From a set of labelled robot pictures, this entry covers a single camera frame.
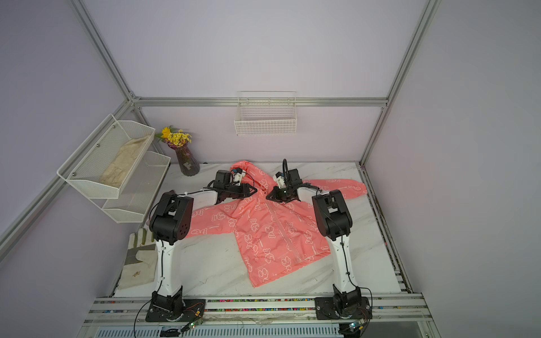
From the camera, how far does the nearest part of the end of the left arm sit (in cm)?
86

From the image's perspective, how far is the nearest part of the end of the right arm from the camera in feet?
2.79

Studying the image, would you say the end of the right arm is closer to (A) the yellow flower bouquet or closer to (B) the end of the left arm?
(B) the end of the left arm
